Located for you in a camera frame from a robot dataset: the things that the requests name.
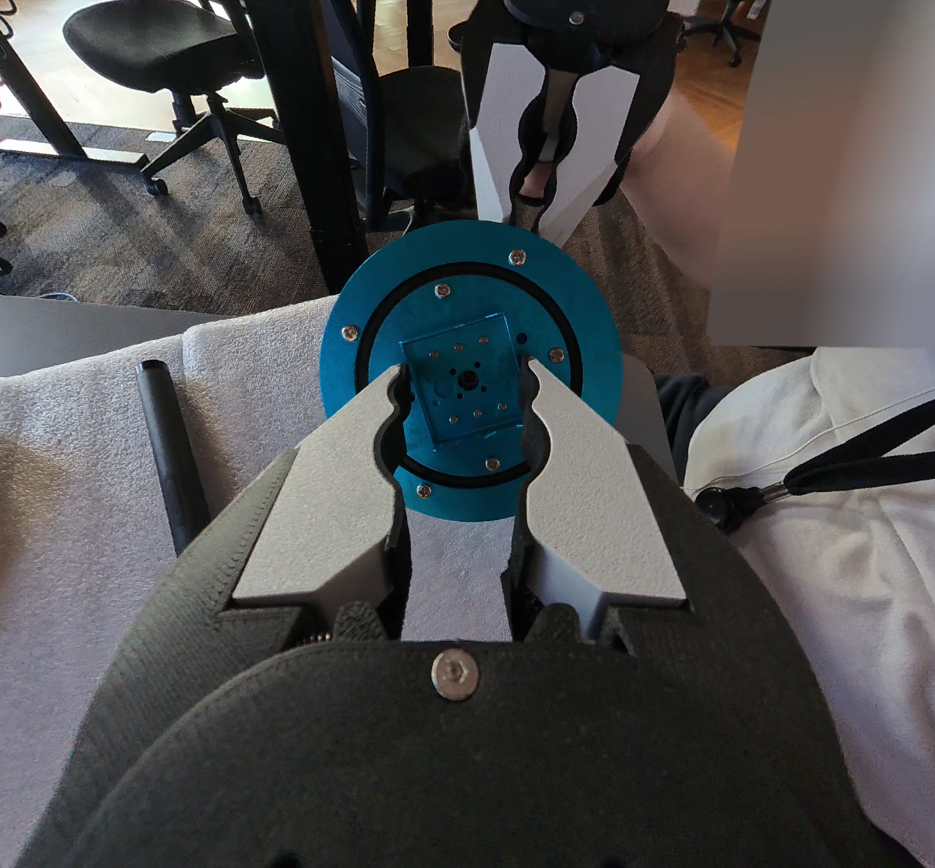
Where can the person's dark trousers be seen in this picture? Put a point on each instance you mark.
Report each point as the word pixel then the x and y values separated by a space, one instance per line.
pixel 683 408

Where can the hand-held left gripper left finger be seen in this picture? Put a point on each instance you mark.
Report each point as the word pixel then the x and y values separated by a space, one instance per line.
pixel 321 517

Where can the black pen-shaped screwdriver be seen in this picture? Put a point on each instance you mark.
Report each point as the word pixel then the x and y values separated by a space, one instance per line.
pixel 168 444

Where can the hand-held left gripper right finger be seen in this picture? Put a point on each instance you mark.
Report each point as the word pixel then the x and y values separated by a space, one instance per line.
pixel 606 517

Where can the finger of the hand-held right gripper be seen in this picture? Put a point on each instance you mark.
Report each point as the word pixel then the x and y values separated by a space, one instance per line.
pixel 504 115
pixel 599 137

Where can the black desk leg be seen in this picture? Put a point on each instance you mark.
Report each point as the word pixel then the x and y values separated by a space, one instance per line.
pixel 292 115

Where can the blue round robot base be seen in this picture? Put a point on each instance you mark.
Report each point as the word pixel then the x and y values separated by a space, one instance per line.
pixel 365 313

